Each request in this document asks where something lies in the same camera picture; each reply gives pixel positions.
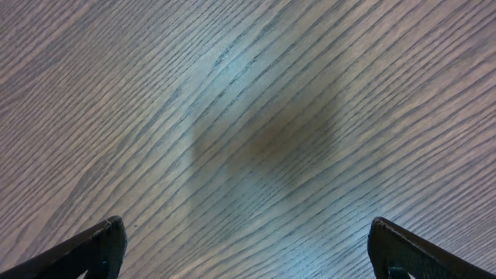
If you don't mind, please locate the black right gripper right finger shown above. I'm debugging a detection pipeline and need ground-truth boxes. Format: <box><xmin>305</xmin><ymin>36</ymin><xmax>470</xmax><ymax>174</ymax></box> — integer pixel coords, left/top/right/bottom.
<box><xmin>367</xmin><ymin>217</ymin><xmax>495</xmax><ymax>279</ymax></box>

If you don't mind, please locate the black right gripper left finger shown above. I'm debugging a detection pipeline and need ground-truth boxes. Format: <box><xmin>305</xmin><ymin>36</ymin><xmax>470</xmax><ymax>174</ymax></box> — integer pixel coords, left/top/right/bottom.
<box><xmin>1</xmin><ymin>215</ymin><xmax>127</xmax><ymax>279</ymax></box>

